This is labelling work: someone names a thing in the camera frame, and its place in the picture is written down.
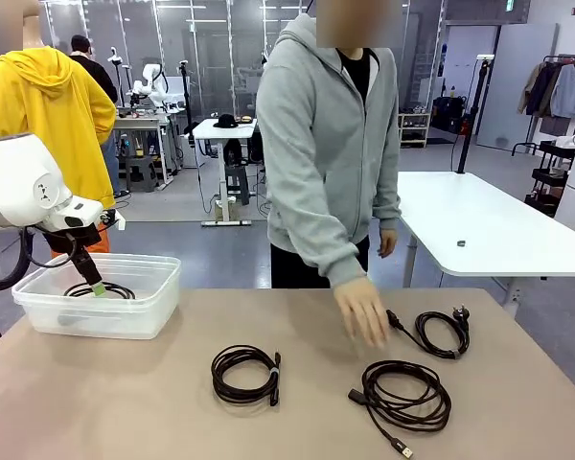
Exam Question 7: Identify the person's right forearm grey sleeve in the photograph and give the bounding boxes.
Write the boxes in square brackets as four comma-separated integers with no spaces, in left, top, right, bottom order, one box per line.
[267,191,370,288]

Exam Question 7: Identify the background person in black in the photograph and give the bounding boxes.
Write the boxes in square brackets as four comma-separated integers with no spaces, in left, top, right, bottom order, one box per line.
[69,34,126,197]

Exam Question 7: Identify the white background workbench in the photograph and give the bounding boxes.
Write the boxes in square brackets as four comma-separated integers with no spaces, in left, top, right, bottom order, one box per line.
[113,112,173,189]

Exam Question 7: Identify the person's left forearm grey sleeve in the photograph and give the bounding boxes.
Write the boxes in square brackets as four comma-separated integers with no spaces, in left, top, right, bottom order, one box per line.
[372,181,403,234]

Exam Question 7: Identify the black step stool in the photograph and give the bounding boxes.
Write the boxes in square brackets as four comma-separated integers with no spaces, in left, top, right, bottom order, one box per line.
[223,165,251,207]

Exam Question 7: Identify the black utility cart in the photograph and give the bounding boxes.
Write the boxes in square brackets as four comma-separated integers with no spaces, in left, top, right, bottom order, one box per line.
[524,139,575,217]

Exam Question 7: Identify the black bags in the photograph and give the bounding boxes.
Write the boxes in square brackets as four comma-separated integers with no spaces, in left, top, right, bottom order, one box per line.
[430,95,472,135]

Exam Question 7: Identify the mannequin in yellow hoodie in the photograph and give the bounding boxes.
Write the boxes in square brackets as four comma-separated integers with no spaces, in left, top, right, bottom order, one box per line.
[0,0,119,255]

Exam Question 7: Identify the person's right hand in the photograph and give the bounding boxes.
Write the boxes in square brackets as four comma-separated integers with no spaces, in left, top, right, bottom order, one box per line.
[333,276,392,350]

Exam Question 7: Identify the grey step stool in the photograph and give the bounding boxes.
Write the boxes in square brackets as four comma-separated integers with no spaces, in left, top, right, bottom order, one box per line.
[124,155,160,194]

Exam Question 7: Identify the black pole stand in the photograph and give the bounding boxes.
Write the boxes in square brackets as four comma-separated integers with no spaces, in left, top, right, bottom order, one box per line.
[457,54,495,174]

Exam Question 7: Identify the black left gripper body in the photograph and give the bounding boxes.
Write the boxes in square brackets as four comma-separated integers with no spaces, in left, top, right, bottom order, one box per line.
[42,220,103,267]

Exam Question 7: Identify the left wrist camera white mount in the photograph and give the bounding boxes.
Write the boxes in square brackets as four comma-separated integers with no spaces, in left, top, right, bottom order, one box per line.
[98,208,127,231]

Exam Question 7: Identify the black power cable with plug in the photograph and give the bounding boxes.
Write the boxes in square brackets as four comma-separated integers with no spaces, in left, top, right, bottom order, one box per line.
[62,281,136,301]
[385,306,472,360]

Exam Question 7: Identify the white table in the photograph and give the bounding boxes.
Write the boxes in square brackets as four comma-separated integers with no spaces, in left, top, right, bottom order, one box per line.
[396,171,575,308]

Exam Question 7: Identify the black clothes rack with clothes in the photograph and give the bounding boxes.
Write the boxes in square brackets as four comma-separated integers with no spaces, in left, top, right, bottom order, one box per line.
[511,53,575,157]

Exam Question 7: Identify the clear plastic storage bin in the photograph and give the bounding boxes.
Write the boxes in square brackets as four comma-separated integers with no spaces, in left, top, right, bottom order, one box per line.
[11,252,182,341]

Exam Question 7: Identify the person's left hand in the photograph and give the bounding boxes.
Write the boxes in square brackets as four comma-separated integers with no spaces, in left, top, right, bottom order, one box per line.
[378,228,398,259]

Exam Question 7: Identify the person in grey hoodie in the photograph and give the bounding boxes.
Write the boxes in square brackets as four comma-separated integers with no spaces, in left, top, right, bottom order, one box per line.
[256,12,403,289]

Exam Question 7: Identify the black cable grey tie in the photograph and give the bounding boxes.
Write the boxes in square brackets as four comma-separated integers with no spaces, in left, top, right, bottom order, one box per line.
[210,345,283,407]

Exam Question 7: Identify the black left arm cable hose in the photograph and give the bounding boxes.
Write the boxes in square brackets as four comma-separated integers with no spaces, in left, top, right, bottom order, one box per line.
[0,227,35,292]

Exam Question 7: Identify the white height-adjustable desk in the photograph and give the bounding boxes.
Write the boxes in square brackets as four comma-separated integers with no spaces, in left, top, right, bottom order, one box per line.
[191,117,260,227]

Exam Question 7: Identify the long black USB extension cable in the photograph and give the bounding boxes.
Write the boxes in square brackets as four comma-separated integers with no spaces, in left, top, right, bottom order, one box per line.
[347,359,452,459]

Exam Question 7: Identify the white shoe rack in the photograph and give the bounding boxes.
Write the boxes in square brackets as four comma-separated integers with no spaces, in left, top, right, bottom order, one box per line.
[397,110,432,150]

